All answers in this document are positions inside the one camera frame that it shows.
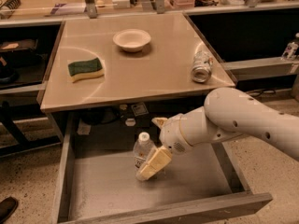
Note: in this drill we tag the clear plastic water bottle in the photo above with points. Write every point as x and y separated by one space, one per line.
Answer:
142 148

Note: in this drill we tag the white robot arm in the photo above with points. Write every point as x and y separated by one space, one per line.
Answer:
226 114

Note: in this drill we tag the white and purple paper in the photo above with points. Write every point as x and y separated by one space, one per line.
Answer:
67 9

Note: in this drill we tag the grey wooden open drawer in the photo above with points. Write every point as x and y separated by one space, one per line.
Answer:
96 183

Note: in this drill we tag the black coil spring tool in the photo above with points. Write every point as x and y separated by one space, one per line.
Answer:
8 8

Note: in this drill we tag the green and yellow sponge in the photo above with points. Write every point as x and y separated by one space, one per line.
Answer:
82 70

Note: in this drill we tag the black shoe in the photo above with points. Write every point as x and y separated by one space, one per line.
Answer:
7 207

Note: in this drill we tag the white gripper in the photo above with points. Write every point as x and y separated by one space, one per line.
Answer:
171 134

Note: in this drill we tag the silver soda can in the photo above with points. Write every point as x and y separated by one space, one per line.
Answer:
202 67

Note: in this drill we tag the small bottle on shelf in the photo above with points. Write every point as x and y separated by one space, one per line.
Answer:
289 52

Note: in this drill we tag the grey cabinet with counter top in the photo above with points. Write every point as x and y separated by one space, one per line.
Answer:
162 70

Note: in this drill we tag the white paper bowl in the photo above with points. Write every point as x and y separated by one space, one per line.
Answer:
132 40

